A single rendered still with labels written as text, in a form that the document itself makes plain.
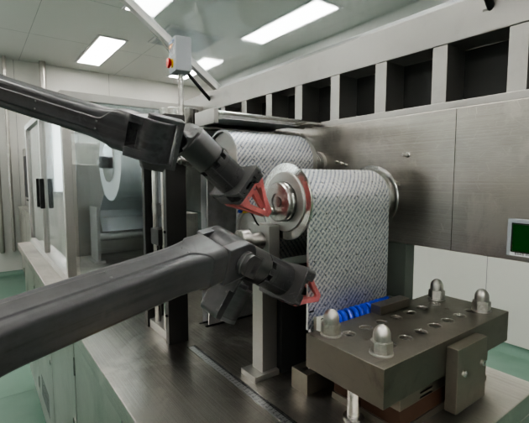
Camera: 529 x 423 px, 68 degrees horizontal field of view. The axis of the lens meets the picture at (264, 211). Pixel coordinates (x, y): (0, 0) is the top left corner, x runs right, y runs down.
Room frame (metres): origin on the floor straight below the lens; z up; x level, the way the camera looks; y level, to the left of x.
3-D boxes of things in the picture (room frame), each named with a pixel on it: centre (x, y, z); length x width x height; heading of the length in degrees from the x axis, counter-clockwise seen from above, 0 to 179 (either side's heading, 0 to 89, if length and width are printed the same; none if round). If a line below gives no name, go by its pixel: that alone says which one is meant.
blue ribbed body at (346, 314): (0.76, -0.19, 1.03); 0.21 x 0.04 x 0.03; 126
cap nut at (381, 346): (0.57, -0.18, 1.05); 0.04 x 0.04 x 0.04
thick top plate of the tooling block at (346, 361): (0.71, -0.28, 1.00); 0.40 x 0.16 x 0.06; 126
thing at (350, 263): (0.78, -0.17, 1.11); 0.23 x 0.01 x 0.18; 126
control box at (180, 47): (1.21, 0.26, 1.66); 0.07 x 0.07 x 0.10; 30
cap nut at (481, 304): (0.76, -0.44, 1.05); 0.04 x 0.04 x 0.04
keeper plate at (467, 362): (0.64, -0.35, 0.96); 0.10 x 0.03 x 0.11; 126
